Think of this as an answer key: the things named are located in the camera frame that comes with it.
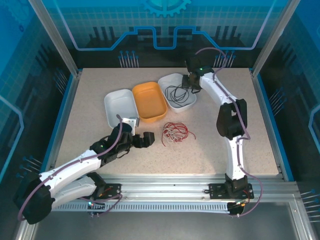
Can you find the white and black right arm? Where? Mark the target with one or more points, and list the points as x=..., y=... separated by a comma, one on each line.
x=215, y=90

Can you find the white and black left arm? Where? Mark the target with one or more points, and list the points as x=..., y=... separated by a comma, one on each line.
x=75, y=162

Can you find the white plastic tray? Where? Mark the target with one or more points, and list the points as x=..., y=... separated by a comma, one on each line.
x=178, y=107
x=117, y=105

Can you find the orange plastic tray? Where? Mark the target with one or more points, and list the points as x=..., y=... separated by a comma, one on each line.
x=150, y=102

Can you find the small controller board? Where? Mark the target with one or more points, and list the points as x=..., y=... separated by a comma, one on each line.
x=96, y=204
x=238, y=203

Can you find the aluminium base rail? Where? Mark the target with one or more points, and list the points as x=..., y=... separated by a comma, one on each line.
x=162, y=186

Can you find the aluminium side rail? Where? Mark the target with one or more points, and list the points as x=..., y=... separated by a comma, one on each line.
x=268, y=125
x=65, y=120

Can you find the aluminium frame post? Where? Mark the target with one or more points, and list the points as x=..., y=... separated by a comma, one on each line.
x=275, y=37
x=55, y=37

